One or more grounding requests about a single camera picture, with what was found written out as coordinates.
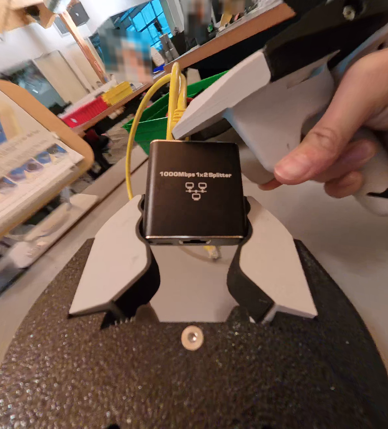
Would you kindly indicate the wooden sheet stand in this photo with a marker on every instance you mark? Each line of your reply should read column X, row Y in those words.
column 76, row 140

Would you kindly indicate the black ethernet splitter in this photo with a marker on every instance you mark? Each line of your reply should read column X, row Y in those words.
column 194, row 201

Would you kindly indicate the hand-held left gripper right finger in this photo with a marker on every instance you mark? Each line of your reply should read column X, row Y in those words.
column 274, row 278

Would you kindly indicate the green plastic bin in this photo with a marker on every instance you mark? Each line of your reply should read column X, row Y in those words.
column 150, row 130

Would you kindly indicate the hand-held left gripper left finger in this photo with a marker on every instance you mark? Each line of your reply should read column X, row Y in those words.
column 113, row 268

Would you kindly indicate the red plastic bin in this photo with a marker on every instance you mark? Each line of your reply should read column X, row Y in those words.
column 83, row 114

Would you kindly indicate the grey desk with wooden edge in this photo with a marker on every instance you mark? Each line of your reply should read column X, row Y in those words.
column 241, row 37
column 120, row 104

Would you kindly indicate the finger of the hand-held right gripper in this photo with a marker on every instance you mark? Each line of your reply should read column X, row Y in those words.
column 220, row 94

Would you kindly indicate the white stand base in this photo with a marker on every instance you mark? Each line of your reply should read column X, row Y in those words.
column 63, row 214

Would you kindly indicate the yellow plastic bin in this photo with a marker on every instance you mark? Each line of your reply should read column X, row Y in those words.
column 118, row 93

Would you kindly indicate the person's right hand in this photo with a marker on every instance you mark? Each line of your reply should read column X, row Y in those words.
column 365, row 117

